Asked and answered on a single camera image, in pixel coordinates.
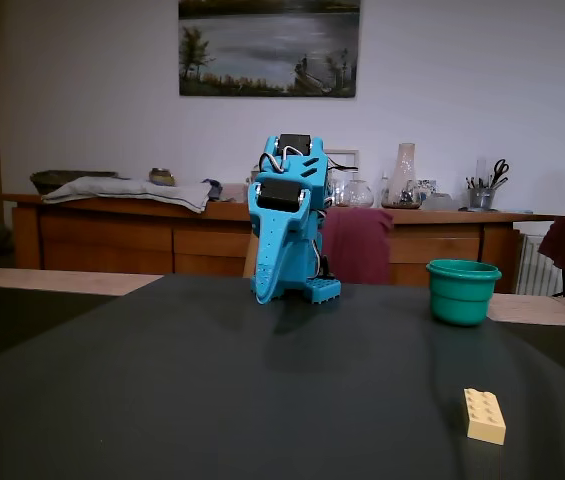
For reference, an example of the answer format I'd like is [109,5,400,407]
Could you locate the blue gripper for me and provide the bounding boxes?
[247,172,313,306]

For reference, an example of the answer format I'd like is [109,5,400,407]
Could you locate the cream lego brick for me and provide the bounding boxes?
[463,387,507,446]

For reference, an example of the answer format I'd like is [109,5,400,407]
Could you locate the wooden chair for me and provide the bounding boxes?
[242,233,263,279]

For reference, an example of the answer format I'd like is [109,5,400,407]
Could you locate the round glass bowl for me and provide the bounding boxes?
[344,178,376,209]

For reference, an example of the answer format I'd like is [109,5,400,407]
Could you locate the small ceramic jar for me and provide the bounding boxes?
[148,167,177,188]

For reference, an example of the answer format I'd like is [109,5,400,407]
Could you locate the dark grey mat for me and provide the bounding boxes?
[0,273,565,480]

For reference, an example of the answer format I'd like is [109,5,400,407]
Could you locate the folded grey cloth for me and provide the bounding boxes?
[41,175,223,215]

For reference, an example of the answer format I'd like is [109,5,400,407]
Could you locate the wooden sideboard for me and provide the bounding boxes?
[4,192,565,296]

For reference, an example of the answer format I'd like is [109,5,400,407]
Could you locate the tall pink glass vase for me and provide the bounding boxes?
[380,142,422,210]

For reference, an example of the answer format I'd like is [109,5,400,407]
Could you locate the green plastic cup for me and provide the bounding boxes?
[425,258,503,328]

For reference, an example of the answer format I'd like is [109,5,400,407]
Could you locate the lake landscape painting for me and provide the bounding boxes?
[178,0,362,99]

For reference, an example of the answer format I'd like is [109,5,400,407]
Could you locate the metal pen holder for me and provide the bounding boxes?
[467,187,497,211]

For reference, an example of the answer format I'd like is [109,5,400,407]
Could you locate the dark woven basket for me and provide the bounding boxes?
[30,169,119,196]

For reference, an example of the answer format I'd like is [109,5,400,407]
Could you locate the white radiator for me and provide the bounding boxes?
[516,233,563,296]

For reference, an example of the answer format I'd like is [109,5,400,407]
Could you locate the maroon garment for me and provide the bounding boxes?
[539,216,565,291]

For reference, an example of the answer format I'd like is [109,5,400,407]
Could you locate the red white black servo cable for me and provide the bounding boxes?
[265,143,304,175]

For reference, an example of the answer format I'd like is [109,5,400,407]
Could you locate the black servo cable loop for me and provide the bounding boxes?
[324,155,359,175]

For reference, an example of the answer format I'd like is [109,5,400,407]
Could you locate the white photo frame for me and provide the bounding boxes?
[324,148,361,194]

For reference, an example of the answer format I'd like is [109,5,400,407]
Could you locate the black handled scissors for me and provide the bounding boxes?
[489,158,511,190]

